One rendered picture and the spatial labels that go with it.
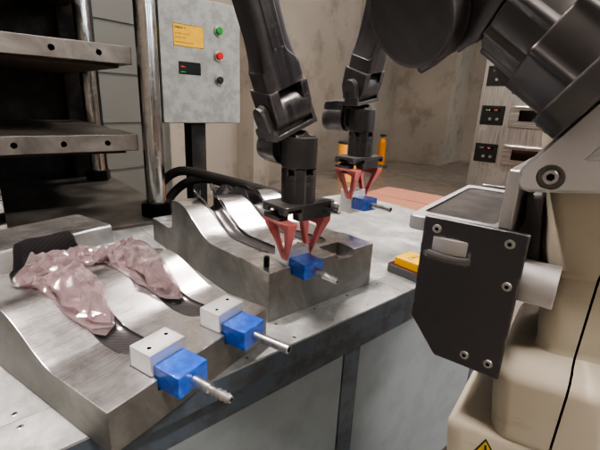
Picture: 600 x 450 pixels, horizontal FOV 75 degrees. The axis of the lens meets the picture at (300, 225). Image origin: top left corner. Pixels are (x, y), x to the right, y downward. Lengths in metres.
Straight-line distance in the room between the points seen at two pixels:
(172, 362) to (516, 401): 0.38
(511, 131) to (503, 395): 5.60
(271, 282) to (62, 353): 0.30
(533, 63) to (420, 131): 8.93
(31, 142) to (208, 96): 0.58
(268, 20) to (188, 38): 0.94
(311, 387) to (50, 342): 0.46
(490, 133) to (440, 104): 3.15
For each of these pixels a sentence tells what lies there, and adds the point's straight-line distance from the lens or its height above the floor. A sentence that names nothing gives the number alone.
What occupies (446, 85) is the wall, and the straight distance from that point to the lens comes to 9.08.
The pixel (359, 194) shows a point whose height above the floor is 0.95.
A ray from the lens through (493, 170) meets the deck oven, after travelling 6.11.
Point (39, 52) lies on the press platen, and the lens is 1.29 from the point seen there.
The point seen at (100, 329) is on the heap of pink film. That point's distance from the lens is 0.58.
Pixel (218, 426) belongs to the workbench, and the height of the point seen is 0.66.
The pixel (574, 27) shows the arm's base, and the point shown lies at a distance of 0.29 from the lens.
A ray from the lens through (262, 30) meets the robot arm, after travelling 0.56.
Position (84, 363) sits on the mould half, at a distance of 0.54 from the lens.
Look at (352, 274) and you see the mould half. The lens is 0.79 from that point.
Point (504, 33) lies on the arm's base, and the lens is 0.31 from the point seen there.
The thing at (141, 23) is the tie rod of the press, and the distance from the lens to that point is 1.31.
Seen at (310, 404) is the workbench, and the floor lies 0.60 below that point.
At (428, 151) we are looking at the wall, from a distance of 9.17.
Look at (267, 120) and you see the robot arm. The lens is 0.59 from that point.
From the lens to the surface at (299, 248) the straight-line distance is 0.68.
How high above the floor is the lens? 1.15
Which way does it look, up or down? 17 degrees down
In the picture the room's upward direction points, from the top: 3 degrees clockwise
